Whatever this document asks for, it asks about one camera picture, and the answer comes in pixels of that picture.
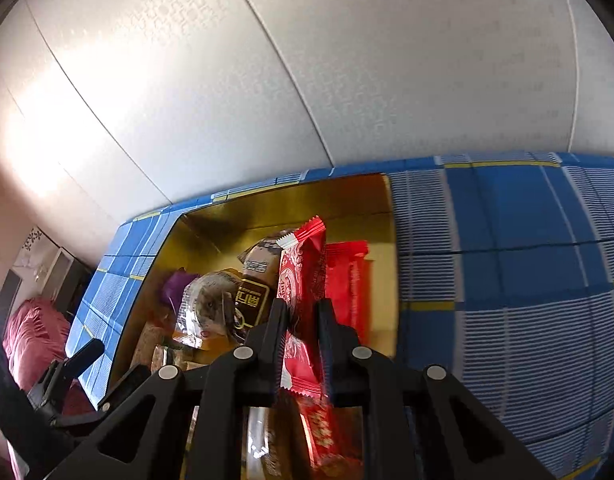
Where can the clear packet of brown snack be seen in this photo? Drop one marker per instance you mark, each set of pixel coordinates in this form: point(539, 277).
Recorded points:
point(207, 305)

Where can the red snack packet white print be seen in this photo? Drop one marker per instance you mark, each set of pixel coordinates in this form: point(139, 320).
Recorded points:
point(327, 435)

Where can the dark wooden cabinet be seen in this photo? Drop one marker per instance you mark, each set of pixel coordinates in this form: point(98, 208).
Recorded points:
point(74, 285)

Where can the red patterned snack packet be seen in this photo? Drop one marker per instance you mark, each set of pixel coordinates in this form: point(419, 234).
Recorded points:
point(302, 280)

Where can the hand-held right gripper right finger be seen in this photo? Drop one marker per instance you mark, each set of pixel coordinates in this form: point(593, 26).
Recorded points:
point(337, 360)

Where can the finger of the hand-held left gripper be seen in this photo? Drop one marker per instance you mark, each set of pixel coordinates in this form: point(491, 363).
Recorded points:
point(129, 385)
point(87, 352)

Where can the blue plaid cloth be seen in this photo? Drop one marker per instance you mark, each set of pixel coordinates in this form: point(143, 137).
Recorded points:
point(512, 260)

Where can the long red snack packet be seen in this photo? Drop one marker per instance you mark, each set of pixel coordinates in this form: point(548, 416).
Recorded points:
point(349, 290)

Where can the maroon cloth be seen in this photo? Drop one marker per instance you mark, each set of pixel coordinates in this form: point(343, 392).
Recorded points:
point(32, 335)

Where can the dark brown snack packet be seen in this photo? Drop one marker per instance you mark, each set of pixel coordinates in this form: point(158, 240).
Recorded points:
point(254, 295)

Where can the gold tin box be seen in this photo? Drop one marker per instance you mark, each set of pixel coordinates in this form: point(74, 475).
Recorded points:
point(287, 210)

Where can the clear packet of brown cake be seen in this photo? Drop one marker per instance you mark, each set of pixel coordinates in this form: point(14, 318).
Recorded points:
point(272, 440)

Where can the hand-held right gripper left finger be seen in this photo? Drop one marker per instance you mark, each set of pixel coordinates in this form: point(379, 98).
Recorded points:
point(269, 355)

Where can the purple snack packet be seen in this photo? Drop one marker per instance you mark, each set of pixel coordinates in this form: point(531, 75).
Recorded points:
point(179, 285)

